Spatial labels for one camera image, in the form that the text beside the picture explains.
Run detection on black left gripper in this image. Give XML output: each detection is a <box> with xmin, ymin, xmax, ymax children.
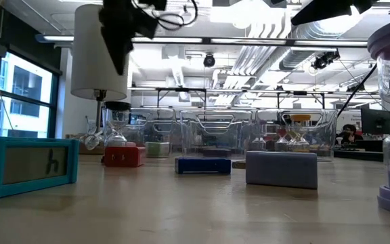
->
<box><xmin>98</xmin><ymin>0</ymin><xmax>167</xmax><ymax>76</ymax></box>

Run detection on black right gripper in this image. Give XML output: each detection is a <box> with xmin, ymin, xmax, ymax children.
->
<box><xmin>291</xmin><ymin>0</ymin><xmax>378</xmax><ymax>25</ymax></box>

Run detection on black hourglass blue sand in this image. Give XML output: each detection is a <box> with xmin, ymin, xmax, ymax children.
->
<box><xmin>102</xmin><ymin>100</ymin><xmax>132</xmax><ymax>148</ymax></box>

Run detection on small green cube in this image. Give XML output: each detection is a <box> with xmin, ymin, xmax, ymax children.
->
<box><xmin>144</xmin><ymin>141</ymin><xmax>171</xmax><ymax>159</ymax></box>

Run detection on orange hourglass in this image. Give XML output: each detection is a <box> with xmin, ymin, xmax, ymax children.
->
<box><xmin>288</xmin><ymin>114</ymin><xmax>313</xmax><ymax>153</ymax></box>

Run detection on black hourglass red sand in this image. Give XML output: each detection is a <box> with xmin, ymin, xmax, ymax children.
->
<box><xmin>273</xmin><ymin>123</ymin><xmax>290</xmax><ymax>153</ymax></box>

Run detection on lavender rectangular box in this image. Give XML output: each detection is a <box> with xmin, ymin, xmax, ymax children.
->
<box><xmin>245</xmin><ymin>150</ymin><xmax>319</xmax><ymax>190</ymax></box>

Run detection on white cylinder shade lamp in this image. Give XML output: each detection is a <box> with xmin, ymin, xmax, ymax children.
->
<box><xmin>71</xmin><ymin>3</ymin><xmax>131</xmax><ymax>140</ymax></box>

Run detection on black ceiling spotlight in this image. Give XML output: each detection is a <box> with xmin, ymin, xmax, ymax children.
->
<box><xmin>311</xmin><ymin>49</ymin><xmax>341</xmax><ymax>70</ymax></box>

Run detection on long ceiling light bar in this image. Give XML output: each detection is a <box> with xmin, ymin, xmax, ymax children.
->
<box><xmin>35</xmin><ymin>33</ymin><xmax>368</xmax><ymax>47</ymax></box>

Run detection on clear plastic bin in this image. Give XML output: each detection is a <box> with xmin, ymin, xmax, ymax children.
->
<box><xmin>127</xmin><ymin>108</ymin><xmax>186</xmax><ymax>159</ymax></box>
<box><xmin>180</xmin><ymin>109</ymin><xmax>257</xmax><ymax>159</ymax></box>
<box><xmin>255</xmin><ymin>108</ymin><xmax>338</xmax><ymax>159</ymax></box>

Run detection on black diagonal pole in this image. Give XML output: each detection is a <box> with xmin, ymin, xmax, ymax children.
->
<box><xmin>336</xmin><ymin>62</ymin><xmax>379</xmax><ymax>118</ymax></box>

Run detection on red rectangular box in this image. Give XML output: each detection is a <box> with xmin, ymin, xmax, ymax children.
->
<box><xmin>102</xmin><ymin>146</ymin><xmax>147</xmax><ymax>168</ymax></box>

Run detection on black computer monitor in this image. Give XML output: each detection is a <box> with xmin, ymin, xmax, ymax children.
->
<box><xmin>360</xmin><ymin>107</ymin><xmax>390</xmax><ymax>136</ymax></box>

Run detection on person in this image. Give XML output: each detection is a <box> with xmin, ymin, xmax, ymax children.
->
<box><xmin>337</xmin><ymin>123</ymin><xmax>364</xmax><ymax>145</ymax></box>

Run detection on blue rectangular box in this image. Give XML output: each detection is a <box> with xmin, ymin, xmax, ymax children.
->
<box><xmin>174</xmin><ymin>156</ymin><xmax>232</xmax><ymax>176</ymax></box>

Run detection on black desk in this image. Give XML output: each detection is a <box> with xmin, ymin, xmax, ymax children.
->
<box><xmin>333</xmin><ymin>148</ymin><xmax>384</xmax><ymax>163</ymax></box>

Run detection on silver ventilation duct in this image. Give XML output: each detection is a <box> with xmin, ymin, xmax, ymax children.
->
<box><xmin>278</xmin><ymin>13</ymin><xmax>372</xmax><ymax>72</ymax></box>

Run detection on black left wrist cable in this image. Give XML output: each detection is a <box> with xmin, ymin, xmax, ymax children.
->
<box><xmin>130</xmin><ymin>0</ymin><xmax>199</xmax><ymax>31</ymax></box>

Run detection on black overhead rack frame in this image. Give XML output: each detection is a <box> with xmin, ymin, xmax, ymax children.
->
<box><xmin>127</xmin><ymin>86</ymin><xmax>382</xmax><ymax>111</ymax></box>

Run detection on round black ceiling camera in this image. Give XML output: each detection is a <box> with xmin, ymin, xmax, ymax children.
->
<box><xmin>202</xmin><ymin>53</ymin><xmax>216</xmax><ymax>68</ymax></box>

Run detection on white lamp cable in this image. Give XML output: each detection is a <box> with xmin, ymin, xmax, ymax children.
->
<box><xmin>79</xmin><ymin>130</ymin><xmax>105</xmax><ymax>151</ymax></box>

